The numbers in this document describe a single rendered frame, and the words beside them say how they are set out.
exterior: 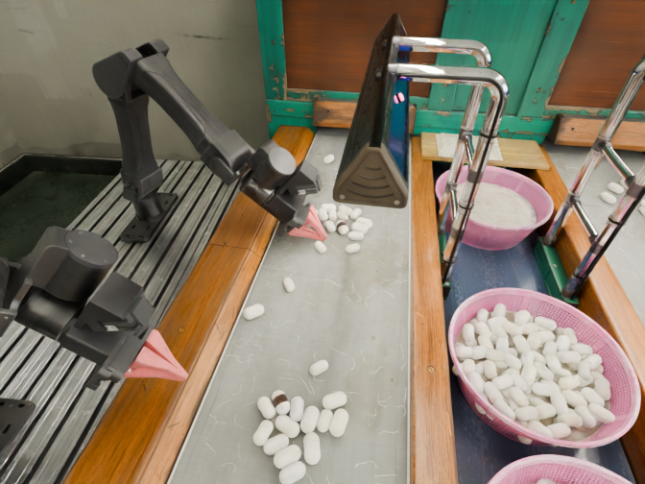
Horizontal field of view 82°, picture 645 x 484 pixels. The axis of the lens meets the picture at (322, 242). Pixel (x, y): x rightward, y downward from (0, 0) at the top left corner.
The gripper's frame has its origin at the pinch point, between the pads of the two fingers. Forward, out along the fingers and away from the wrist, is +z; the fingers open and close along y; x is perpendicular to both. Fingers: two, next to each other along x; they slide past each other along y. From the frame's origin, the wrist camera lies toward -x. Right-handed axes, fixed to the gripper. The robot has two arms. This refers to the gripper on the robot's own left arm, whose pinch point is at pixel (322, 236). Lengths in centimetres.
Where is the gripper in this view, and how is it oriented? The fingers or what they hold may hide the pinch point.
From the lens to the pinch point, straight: 79.8
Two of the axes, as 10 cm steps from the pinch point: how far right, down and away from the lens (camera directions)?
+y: 1.8, -6.6, 7.3
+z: 7.5, 5.8, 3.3
